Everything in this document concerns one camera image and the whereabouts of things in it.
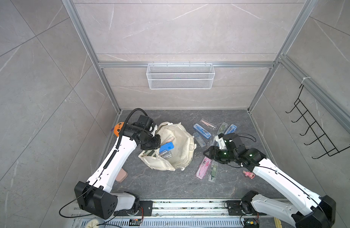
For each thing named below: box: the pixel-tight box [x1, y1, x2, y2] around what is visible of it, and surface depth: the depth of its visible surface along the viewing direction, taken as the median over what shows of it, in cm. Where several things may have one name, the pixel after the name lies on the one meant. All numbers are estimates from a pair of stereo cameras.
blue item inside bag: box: [159, 141, 175, 153], surface depth 96 cm
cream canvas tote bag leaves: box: [138, 121, 197, 171], surface depth 85 cm
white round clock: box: [86, 219, 100, 228], surface depth 67 cm
